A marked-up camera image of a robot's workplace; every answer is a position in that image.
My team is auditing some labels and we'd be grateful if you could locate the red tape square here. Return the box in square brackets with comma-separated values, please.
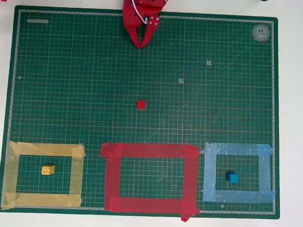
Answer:
[97, 139, 204, 223]

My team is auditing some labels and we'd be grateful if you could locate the yellow tape square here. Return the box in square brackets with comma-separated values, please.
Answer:
[0, 139, 87, 213]

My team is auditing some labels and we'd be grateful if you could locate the blue tape square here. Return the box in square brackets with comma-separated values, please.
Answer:
[199, 141, 278, 205]

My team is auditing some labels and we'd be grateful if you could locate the yellow toy brick cube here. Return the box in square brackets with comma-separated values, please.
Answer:
[41, 164, 56, 176]

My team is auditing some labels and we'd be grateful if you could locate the blue toy brick cube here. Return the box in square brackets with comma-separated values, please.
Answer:
[225, 171, 239, 184]

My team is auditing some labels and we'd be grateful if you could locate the green cutting mat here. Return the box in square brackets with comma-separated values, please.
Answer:
[0, 4, 287, 223]

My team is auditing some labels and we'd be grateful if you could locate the white gripper servo cable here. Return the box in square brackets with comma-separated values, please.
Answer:
[129, 0, 149, 25]

